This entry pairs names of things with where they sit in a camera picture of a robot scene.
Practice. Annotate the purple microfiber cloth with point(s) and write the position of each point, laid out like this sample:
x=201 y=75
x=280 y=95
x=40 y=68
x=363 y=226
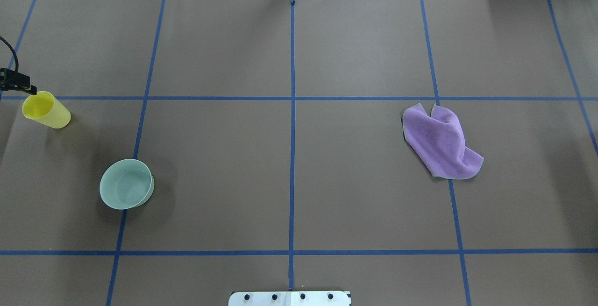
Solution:
x=439 y=141

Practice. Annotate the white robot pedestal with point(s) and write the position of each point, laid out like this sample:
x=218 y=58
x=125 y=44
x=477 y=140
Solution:
x=291 y=298

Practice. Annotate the mint green bowl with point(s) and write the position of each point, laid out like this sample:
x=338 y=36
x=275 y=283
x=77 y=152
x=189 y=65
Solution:
x=126 y=184

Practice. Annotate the yellow plastic cup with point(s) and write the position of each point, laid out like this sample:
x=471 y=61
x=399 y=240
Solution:
x=45 y=109

